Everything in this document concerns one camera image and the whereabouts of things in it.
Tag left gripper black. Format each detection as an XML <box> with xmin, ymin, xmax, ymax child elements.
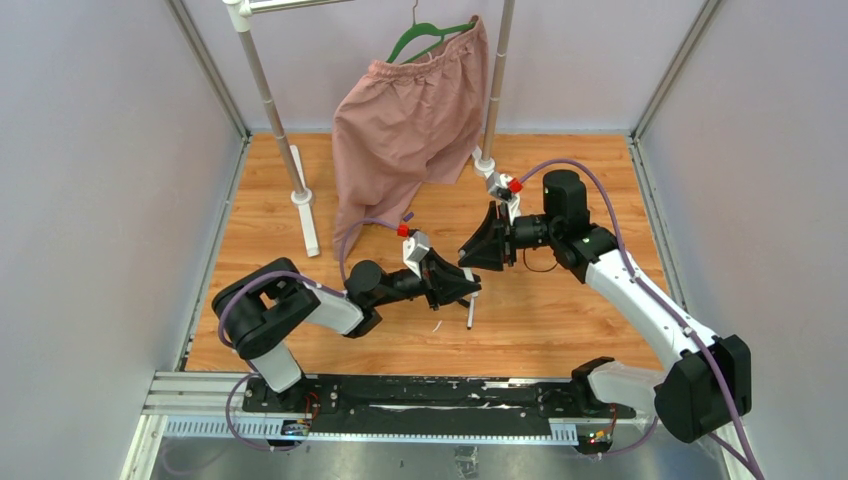
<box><xmin>370</xmin><ymin>248</ymin><xmax>481</xmax><ymax>312</ymax></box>

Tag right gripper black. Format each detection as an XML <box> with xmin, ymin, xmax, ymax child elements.
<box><xmin>459</xmin><ymin>202</ymin><xmax>561</xmax><ymax>274</ymax></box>

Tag white marker grey tip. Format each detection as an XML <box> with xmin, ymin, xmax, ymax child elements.
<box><xmin>466</xmin><ymin>295</ymin><xmax>476</xmax><ymax>330</ymax></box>

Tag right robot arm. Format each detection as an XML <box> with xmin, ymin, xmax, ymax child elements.
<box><xmin>459</xmin><ymin>170</ymin><xmax>752</xmax><ymax>443</ymax></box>

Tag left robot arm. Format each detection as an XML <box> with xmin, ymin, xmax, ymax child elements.
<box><xmin>211</xmin><ymin>250</ymin><xmax>482</xmax><ymax>413</ymax></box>

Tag pink shorts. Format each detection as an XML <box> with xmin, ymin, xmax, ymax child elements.
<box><xmin>332</xmin><ymin>15</ymin><xmax>489</xmax><ymax>257</ymax></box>

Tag green clothes hanger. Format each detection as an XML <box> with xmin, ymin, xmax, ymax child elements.
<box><xmin>386</xmin><ymin>0</ymin><xmax>476</xmax><ymax>65</ymax></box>

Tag clothes rack metal white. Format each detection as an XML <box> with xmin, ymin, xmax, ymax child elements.
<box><xmin>222</xmin><ymin>0</ymin><xmax>523</xmax><ymax>258</ymax></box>

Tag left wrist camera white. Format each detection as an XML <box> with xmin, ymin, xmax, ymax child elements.
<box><xmin>402</xmin><ymin>230</ymin><xmax>431</xmax><ymax>278</ymax></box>

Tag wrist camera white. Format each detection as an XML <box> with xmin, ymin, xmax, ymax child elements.
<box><xmin>486</xmin><ymin>172</ymin><xmax>523</xmax><ymax>224</ymax></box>
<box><xmin>402</xmin><ymin>230</ymin><xmax>431</xmax><ymax>278</ymax></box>

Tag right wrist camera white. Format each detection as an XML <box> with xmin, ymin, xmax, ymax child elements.
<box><xmin>486</xmin><ymin>172</ymin><xmax>523</xmax><ymax>224</ymax></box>

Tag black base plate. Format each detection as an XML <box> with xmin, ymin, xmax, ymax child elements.
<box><xmin>242</xmin><ymin>375</ymin><xmax>635</xmax><ymax>441</ymax></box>

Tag aluminium frame rail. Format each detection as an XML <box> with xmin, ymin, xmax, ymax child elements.
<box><xmin>132</xmin><ymin>377</ymin><xmax>763</xmax><ymax>480</ymax></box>

